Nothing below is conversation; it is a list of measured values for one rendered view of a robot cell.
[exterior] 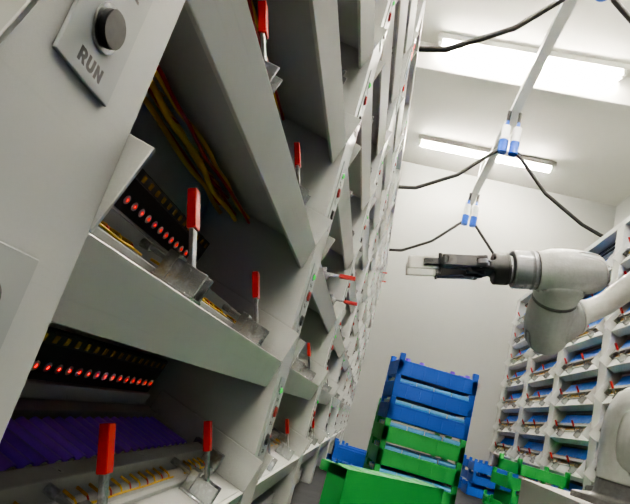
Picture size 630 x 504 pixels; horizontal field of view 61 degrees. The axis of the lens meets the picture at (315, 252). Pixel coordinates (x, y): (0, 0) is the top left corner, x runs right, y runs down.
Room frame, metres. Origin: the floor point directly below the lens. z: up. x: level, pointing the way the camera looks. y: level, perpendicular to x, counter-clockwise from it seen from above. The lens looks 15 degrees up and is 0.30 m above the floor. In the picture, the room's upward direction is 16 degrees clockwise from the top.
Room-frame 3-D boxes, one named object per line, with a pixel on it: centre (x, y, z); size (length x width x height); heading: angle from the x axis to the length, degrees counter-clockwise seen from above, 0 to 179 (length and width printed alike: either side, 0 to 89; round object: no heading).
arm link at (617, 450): (1.21, -0.83, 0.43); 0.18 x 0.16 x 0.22; 6
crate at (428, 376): (2.07, -0.57, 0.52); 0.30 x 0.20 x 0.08; 89
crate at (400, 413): (2.07, -0.57, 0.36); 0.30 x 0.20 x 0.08; 89
